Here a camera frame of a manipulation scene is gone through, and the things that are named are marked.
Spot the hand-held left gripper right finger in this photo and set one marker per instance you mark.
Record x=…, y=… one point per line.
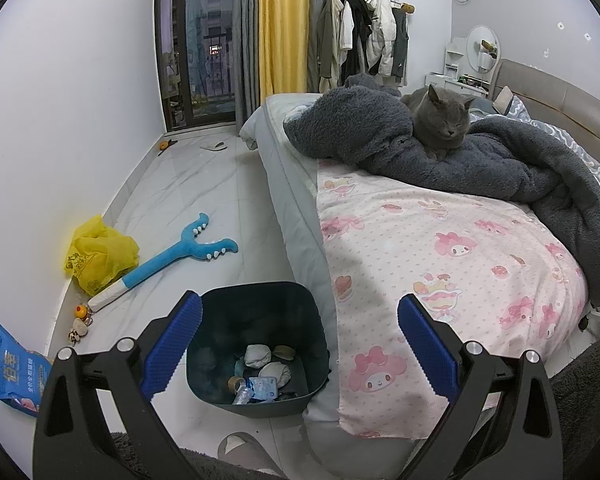
x=427, y=345

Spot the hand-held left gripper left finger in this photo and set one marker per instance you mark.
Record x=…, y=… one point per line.
x=172, y=345

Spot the white paper ball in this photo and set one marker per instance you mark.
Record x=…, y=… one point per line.
x=275, y=374
x=257, y=355

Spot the clear bubble wrap roll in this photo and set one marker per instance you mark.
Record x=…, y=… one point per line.
x=242, y=396

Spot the dark teal trash bin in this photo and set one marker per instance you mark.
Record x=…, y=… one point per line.
x=260, y=310

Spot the blue wet wipe packet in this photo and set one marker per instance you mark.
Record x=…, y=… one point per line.
x=262, y=389

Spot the brown tape roll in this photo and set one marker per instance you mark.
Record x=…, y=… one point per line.
x=236, y=384

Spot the blue forked plush toy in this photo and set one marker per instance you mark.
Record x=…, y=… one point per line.
x=165, y=260

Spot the small beige toy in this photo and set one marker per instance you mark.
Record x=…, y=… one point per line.
x=77, y=332

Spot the pink printed bed sheet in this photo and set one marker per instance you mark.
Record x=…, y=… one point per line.
x=405, y=240

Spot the yellow plastic bag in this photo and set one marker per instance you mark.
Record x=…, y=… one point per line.
x=100, y=255

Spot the grey slipper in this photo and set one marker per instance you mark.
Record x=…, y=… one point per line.
x=245, y=452

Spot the grey fleece garment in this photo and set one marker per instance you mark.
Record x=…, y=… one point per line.
x=585, y=375

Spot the blue printed food bag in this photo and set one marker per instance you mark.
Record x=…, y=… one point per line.
x=12, y=370

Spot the dark grey fleece blanket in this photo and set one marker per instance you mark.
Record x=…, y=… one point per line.
x=505, y=170

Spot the light grey mattress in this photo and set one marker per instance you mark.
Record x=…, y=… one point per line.
x=290, y=185

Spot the small orange tool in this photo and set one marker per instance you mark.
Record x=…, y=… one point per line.
x=164, y=145

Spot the white flat insole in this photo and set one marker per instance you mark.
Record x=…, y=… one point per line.
x=215, y=146

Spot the grey cat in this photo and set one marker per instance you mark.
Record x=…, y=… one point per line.
x=440, y=120

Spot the blue white patterned duvet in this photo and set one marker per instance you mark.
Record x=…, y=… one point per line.
x=570, y=135

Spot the beige pillow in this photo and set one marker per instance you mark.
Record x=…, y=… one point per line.
x=504, y=99

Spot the white dresser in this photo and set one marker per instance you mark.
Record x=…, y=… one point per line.
x=435, y=80

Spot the beige padded headboard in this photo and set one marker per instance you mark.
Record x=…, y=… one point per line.
x=570, y=95

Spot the glass balcony door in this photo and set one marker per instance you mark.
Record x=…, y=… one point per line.
x=195, y=50

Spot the dark grey hanging vest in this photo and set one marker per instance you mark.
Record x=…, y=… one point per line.
x=400, y=50

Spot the round vanity mirror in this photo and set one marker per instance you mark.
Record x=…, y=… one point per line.
x=475, y=40

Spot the olive hanging coat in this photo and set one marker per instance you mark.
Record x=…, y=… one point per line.
x=326, y=50

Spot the white puffer jacket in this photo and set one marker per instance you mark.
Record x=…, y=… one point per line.
x=384, y=35

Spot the white hanging shirt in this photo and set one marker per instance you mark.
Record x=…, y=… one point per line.
x=344, y=30

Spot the black hanging jacket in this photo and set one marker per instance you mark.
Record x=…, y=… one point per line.
x=360, y=25

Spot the yellow curtain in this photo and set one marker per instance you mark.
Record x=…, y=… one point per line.
x=282, y=30

